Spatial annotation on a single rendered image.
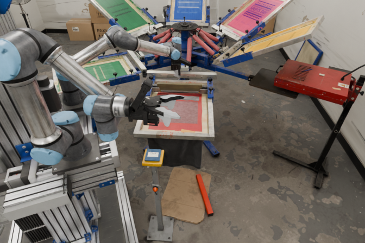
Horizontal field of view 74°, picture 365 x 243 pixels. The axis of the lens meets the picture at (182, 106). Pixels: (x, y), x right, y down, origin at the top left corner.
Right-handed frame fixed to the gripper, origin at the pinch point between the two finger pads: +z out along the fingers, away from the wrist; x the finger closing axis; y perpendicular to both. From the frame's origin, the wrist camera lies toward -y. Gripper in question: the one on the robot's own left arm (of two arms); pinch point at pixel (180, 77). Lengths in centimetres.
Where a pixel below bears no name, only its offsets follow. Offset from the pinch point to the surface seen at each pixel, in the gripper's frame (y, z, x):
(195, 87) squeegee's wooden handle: -13.8, 9.4, 1.8
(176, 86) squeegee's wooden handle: 3.4, 8.8, 1.8
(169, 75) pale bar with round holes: 11.8, 10.2, -21.3
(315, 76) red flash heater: -121, 3, -12
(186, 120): -7.4, 16.9, 38.8
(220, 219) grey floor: -41, 113, 66
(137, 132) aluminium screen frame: 27, 13, 59
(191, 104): -11.0, 17.0, 18.0
